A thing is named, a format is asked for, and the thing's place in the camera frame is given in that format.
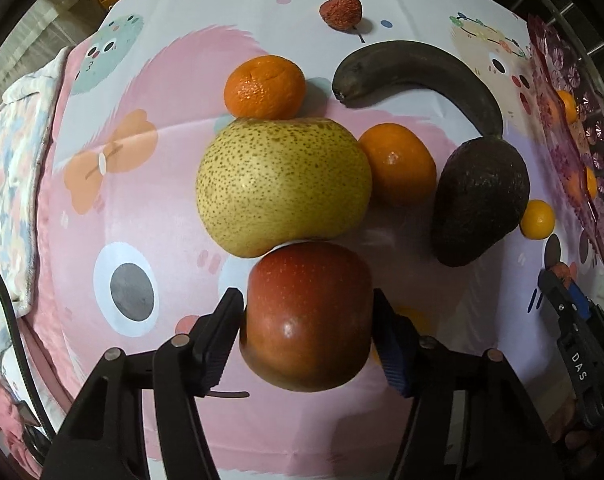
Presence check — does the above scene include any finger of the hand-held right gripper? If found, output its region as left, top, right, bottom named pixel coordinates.
left=569, top=285, right=604, bottom=321
left=538, top=270, right=576, bottom=333

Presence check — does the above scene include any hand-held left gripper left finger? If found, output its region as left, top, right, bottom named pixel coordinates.
left=41, top=287, right=245, bottom=480

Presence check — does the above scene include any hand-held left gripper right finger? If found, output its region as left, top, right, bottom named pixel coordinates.
left=372, top=287, right=565, bottom=480

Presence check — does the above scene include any small orange kumquat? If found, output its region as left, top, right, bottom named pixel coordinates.
left=520, top=199, right=556, bottom=239
left=556, top=89, right=579, bottom=125
left=564, top=166, right=599, bottom=201

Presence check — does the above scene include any red apple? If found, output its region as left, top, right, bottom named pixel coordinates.
left=238, top=241, right=374, bottom=393

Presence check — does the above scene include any dark avocado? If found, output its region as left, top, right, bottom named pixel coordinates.
left=430, top=136, right=531, bottom=268

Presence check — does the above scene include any purple glass fruit plate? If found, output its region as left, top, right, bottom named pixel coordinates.
left=526, top=14, right=604, bottom=281

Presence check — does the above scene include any yellow speckled pear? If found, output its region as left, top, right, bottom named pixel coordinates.
left=196, top=116, right=373, bottom=259

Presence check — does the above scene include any smooth orange tangerine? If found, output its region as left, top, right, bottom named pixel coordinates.
left=358, top=123, right=438, bottom=207

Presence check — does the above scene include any wrinkled orange tangerine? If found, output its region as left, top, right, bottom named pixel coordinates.
left=224, top=55, right=307, bottom=121

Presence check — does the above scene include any person's right hand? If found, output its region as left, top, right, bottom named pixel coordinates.
left=564, top=427, right=600, bottom=456

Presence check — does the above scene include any cartoon printed pink blanket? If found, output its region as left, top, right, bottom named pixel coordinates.
left=0, top=0, right=604, bottom=466

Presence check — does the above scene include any dark overripe banana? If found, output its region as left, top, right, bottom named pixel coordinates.
left=331, top=40, right=504, bottom=137

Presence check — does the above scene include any pastel floral quilt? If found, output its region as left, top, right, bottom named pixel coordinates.
left=0, top=47, right=73, bottom=376

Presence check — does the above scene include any sheer curtain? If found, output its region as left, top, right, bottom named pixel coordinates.
left=0, top=0, right=108, bottom=126

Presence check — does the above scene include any black cable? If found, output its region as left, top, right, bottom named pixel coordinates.
left=0, top=250, right=58, bottom=441

